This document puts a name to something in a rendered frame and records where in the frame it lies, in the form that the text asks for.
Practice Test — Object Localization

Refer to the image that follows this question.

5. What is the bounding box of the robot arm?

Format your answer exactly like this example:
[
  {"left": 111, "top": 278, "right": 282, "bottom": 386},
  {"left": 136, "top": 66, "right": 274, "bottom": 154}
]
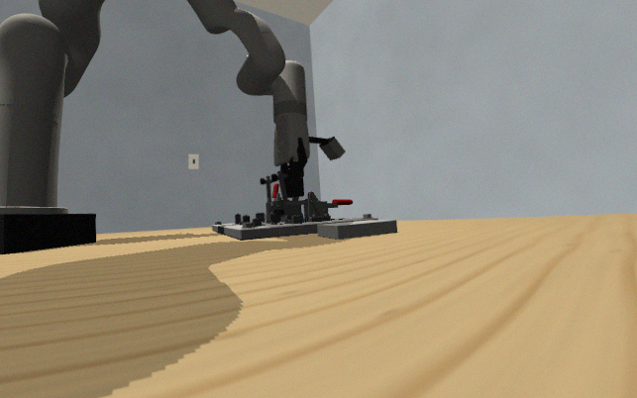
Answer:
[{"left": 0, "top": 0, "right": 307, "bottom": 214}]

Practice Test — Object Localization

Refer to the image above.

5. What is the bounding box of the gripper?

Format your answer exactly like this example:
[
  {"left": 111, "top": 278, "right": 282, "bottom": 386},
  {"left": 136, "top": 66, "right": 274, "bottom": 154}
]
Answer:
[{"left": 273, "top": 113, "right": 310, "bottom": 198}]

